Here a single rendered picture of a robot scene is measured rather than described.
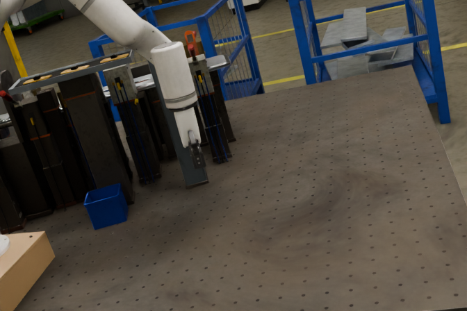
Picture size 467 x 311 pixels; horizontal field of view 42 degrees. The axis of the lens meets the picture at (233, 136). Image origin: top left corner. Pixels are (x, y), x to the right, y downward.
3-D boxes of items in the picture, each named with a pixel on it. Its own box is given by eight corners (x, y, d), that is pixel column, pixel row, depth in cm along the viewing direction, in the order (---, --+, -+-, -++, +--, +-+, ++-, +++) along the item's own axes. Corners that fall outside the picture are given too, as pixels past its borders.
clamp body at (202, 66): (231, 149, 218) (204, 53, 206) (234, 161, 207) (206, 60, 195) (211, 155, 218) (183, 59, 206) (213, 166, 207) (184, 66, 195)
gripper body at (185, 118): (166, 101, 161) (177, 139, 164) (168, 110, 151) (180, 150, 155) (193, 93, 161) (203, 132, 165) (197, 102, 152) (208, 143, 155)
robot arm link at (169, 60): (164, 92, 160) (162, 102, 152) (151, 45, 156) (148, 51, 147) (195, 85, 160) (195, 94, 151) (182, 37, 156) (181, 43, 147)
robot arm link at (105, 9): (88, 5, 158) (174, 83, 166) (77, 13, 143) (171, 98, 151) (111, -20, 156) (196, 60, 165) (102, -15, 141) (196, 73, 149)
